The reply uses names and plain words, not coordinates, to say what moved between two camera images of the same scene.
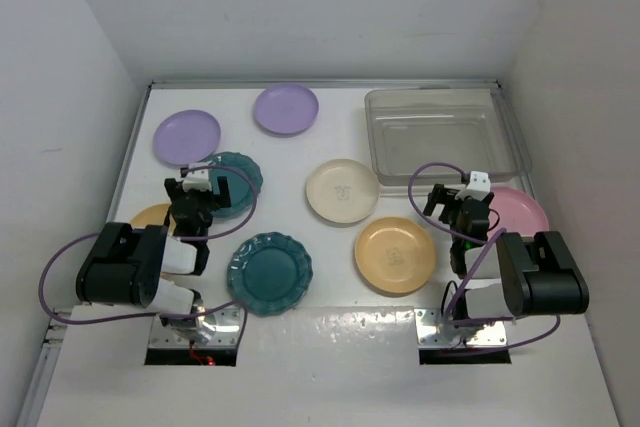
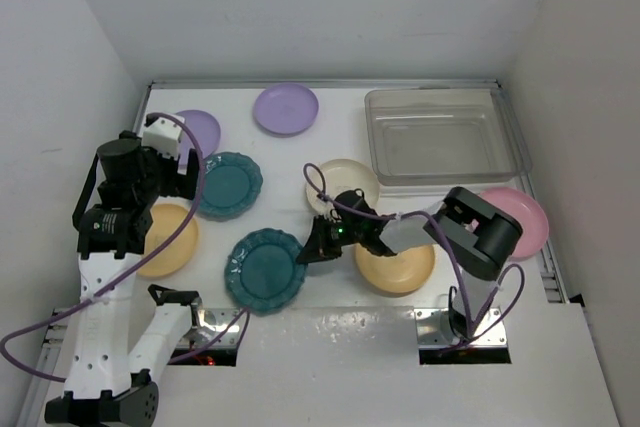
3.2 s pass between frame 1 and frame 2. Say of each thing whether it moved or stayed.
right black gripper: moved
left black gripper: moved
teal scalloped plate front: stayed
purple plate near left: stayed
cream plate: stayed
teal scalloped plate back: stayed
